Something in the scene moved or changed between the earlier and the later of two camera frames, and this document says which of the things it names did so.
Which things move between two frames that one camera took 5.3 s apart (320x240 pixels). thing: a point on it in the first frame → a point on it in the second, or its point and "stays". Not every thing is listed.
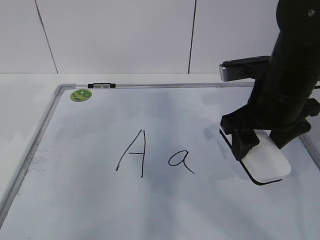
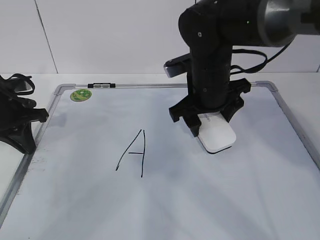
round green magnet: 80,95 stays
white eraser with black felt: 265,163 → 215,133
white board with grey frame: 148,161 stays
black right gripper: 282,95 → 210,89
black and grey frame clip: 101,85 stays
